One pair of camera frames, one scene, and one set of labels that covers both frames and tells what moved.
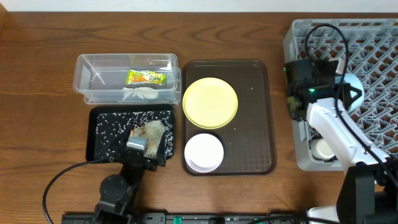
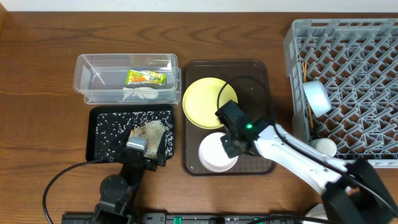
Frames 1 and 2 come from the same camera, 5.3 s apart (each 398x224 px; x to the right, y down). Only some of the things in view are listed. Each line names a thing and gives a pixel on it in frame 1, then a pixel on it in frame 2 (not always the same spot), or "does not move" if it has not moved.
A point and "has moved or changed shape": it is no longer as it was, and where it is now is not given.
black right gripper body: [341, 92] -> [232, 147]
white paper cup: [320, 149] does not move
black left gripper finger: [161, 149] does not move
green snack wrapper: [135, 76] does not move
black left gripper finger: [119, 146] does not move
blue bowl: [352, 79] has moved or changed shape
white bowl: [204, 153] has moved or changed shape
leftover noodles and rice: [114, 129] does not move
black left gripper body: [149, 162] does not move
